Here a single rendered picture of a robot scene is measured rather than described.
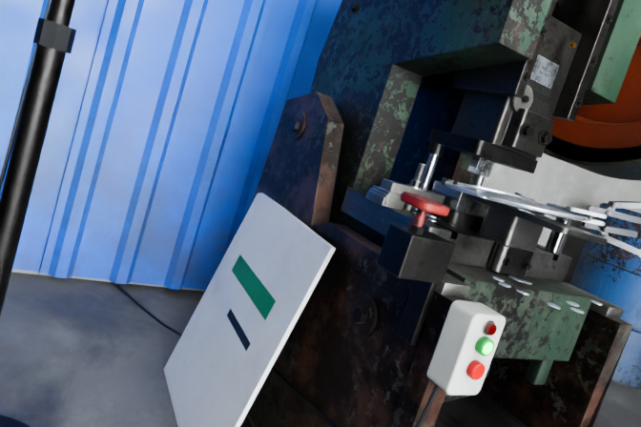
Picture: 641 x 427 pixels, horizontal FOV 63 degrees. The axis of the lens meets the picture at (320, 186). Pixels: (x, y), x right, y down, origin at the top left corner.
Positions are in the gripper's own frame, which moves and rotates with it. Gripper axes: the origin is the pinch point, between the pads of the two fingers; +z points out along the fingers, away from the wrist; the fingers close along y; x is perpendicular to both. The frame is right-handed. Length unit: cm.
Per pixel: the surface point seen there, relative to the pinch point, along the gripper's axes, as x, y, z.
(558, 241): -9.1, -7.4, 0.8
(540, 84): -3.6, 24.6, 14.1
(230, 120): -86, 2, 106
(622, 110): -29.3, 26.2, -12.4
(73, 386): -5, -71, 107
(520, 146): 0.7, 11.1, 15.8
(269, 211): -24, -18, 70
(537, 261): -4.6, -12.1, 5.3
